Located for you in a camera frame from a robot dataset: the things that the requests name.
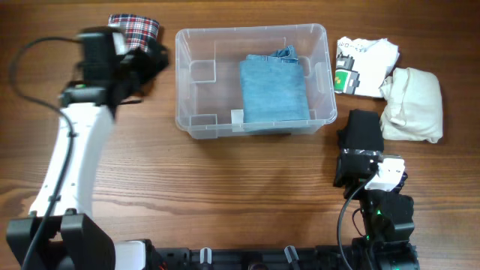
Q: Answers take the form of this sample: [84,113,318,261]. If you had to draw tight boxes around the red plaid shirt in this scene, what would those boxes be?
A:
[107,13,160,53]

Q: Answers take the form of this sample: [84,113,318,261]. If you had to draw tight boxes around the blue denim jeans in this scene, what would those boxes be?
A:
[239,45,311,123]

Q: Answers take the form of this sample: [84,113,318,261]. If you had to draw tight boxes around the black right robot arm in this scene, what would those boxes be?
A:
[333,109,419,270]

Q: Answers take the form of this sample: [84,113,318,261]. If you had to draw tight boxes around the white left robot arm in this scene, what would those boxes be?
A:
[6,26,169,269]

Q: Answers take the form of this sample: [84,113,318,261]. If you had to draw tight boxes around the folded cream sweatshirt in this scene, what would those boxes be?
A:
[379,67,443,143]

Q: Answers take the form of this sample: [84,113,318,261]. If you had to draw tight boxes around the clear plastic storage bin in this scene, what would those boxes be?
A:
[175,23,338,140]

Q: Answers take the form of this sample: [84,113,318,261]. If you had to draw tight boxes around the white printed t-shirt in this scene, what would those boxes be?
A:
[334,37,400,98]

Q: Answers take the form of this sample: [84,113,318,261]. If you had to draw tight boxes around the white label on bin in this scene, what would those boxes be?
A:
[231,109,244,126]

